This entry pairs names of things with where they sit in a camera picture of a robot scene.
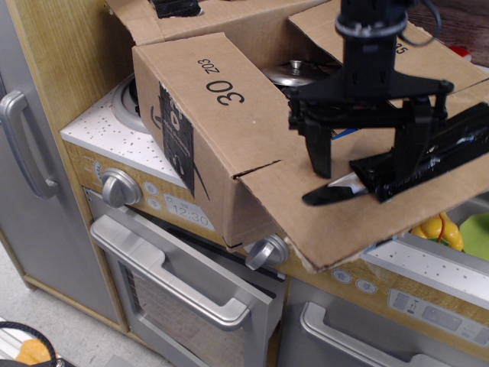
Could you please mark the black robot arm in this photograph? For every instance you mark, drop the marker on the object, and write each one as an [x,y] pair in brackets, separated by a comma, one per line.
[371,11]

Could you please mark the grey fridge door handle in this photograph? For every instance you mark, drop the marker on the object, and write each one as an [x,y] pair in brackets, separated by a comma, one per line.
[12,106]

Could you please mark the large cardboard box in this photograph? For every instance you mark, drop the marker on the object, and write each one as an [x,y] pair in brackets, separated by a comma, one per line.
[223,126]

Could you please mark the silver right oven knob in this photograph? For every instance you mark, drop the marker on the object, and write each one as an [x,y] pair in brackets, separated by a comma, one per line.
[271,250]

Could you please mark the grey dishwasher door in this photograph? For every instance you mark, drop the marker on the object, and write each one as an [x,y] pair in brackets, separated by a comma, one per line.
[321,329]

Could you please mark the silver left oven knob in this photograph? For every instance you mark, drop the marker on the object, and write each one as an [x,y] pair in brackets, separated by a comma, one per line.
[119,189]

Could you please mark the grey toy oven door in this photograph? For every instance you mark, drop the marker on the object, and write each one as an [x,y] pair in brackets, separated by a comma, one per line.
[189,300]

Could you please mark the yellow toy bell pepper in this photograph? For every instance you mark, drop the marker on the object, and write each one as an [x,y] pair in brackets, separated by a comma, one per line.
[440,229]

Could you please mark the silver toy sink basin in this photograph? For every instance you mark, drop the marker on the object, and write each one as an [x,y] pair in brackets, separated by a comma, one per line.
[433,260]

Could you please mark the orange object on floor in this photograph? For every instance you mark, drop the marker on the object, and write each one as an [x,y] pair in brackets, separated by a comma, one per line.
[33,352]

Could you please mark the silver oven knob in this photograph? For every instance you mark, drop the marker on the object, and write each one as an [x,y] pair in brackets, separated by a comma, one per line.
[119,189]
[271,250]

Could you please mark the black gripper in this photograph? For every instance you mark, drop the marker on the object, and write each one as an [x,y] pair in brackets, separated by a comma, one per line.
[367,80]

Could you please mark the grey toy fridge door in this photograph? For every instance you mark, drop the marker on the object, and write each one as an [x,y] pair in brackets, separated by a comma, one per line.
[41,225]

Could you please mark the silver pot lid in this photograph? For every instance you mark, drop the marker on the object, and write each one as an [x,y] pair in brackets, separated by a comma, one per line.
[294,73]

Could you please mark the green toy lettuce leaf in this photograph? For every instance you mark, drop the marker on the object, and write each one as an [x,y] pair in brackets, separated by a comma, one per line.
[474,232]

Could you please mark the grey toy stove burner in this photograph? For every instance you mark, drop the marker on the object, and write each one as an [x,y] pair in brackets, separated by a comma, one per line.
[125,105]

